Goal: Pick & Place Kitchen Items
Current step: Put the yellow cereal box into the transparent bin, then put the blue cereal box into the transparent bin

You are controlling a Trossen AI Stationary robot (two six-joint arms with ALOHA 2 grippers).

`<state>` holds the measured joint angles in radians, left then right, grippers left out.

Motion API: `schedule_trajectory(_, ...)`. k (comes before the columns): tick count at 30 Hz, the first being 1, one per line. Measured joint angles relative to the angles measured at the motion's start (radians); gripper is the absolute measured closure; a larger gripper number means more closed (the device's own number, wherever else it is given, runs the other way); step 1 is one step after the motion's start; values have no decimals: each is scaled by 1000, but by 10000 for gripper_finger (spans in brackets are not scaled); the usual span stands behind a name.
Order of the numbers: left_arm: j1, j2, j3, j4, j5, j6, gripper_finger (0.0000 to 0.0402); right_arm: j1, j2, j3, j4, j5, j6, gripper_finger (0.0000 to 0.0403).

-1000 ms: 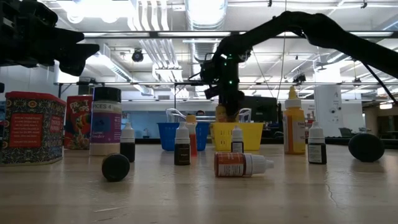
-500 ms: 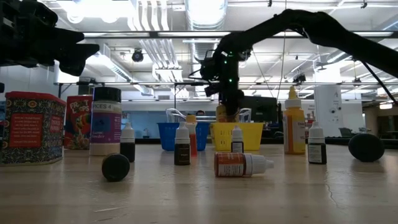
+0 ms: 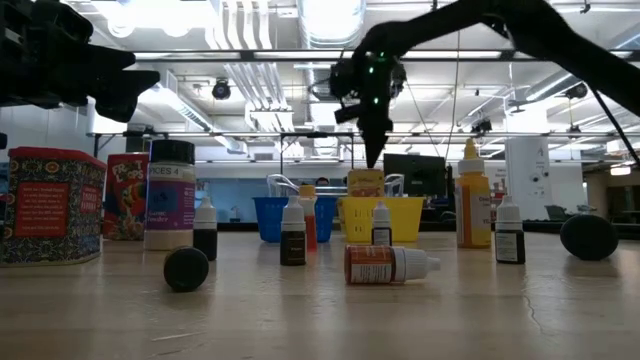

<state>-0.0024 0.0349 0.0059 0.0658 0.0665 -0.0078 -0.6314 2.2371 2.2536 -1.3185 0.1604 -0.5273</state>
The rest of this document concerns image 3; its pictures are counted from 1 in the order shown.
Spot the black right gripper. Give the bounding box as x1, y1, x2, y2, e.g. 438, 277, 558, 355
327, 51, 408, 169

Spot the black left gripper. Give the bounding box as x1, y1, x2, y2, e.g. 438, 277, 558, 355
0, 0, 162, 124

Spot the dark dropper bottle white label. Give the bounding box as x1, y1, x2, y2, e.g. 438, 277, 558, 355
371, 200, 393, 247
494, 195, 527, 265

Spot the small orange bottle yellow cap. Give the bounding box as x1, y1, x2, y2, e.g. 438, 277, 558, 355
298, 184, 319, 253

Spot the tall yellow squeeze bottle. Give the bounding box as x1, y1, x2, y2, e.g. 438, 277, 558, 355
454, 137, 493, 250

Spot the red Froot Loops cereal box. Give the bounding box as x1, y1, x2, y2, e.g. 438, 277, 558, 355
102, 152, 150, 242

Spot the orange-label dropper bottle white cap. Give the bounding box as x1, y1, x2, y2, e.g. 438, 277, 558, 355
343, 244, 442, 286

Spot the brown dropper bottle white cap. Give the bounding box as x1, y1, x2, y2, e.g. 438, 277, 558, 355
279, 194, 307, 267

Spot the garlic powder jar black lid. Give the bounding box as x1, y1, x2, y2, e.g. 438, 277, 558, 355
143, 139, 197, 251

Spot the red-lidded patterned paprika tin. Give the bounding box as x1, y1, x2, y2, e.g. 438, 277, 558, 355
0, 146, 108, 266

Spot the black dropper bottle white cap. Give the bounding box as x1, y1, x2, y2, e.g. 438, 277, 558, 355
192, 195, 219, 262

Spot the clear plastic bin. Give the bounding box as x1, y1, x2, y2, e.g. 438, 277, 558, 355
266, 173, 405, 199

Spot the black computer monitor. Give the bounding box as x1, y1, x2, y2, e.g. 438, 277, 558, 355
383, 153, 448, 199

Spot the yellow plastic basket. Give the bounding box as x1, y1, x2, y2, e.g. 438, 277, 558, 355
337, 195, 426, 244

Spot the white ceiling pipe bundle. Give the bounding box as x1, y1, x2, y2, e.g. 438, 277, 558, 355
207, 0, 296, 132

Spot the black overhead rig beam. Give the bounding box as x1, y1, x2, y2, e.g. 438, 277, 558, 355
132, 48, 640, 63

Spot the blue plastic basket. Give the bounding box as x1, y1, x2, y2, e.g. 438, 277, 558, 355
252, 195, 339, 244

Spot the white pillar with signs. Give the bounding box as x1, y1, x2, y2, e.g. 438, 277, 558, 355
504, 137, 555, 222

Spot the grey office chair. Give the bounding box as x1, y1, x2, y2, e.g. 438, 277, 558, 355
543, 203, 571, 222

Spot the white rectangular ceiling duct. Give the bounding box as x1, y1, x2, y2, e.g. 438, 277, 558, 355
137, 67, 247, 154

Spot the silver ceiling air duct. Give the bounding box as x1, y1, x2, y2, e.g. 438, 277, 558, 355
296, 0, 368, 104

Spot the black metal table frame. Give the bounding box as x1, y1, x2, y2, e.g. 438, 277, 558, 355
215, 219, 640, 241

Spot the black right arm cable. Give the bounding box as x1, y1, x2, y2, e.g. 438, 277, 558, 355
591, 88, 640, 166

